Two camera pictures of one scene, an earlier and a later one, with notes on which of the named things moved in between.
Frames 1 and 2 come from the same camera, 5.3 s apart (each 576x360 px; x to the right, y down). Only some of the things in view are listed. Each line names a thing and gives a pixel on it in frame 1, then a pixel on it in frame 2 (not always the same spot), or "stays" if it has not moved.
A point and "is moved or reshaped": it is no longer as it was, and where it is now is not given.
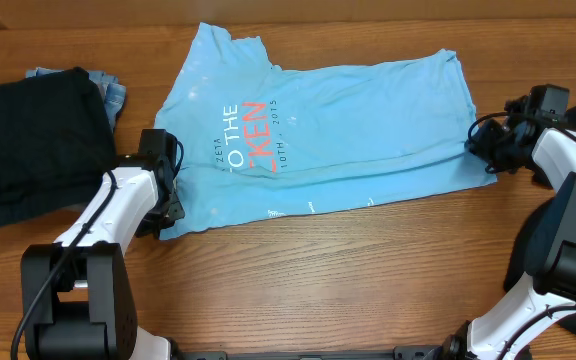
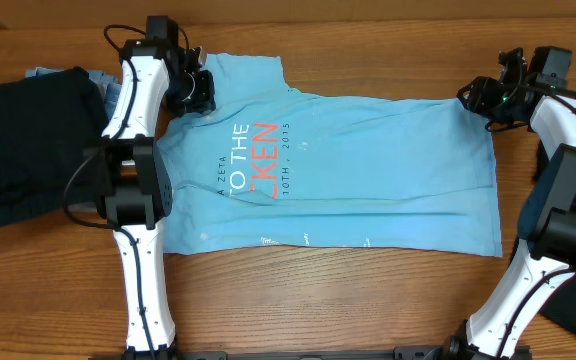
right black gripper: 488,145 → 479,100
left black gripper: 176,210 → 205,98
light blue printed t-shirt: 257,141 is moved or reshaped
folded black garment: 38,147 stays
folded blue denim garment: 112,91 stays
